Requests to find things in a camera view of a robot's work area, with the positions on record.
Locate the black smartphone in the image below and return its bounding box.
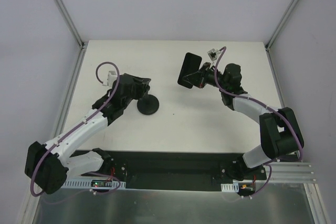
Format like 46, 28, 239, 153
177, 52, 202, 89

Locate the black round-base phone stand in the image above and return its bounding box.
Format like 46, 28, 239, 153
137, 94, 160, 115

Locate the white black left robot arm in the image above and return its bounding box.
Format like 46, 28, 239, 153
25, 73, 151, 195

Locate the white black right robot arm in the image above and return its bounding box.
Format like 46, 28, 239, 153
177, 62, 304, 181

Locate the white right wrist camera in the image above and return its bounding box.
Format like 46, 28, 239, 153
207, 48, 222, 68

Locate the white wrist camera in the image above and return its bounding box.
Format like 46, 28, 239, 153
207, 48, 222, 68
102, 70, 118, 88

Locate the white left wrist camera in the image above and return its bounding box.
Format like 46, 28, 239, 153
102, 70, 118, 88

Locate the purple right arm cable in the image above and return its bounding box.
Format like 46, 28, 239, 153
214, 46, 305, 167

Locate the white left cable duct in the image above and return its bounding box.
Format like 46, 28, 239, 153
61, 178, 126, 190

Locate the white cable duct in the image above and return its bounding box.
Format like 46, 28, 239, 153
61, 178, 126, 190
220, 182, 239, 193

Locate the white right cable duct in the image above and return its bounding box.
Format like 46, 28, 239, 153
220, 182, 239, 193

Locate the aluminium left frame post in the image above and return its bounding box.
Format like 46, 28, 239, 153
39, 0, 87, 49

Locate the aluminium frame post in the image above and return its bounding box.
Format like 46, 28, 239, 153
264, 0, 318, 51
39, 0, 87, 49

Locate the aluminium right frame post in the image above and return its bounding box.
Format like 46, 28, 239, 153
264, 0, 318, 51

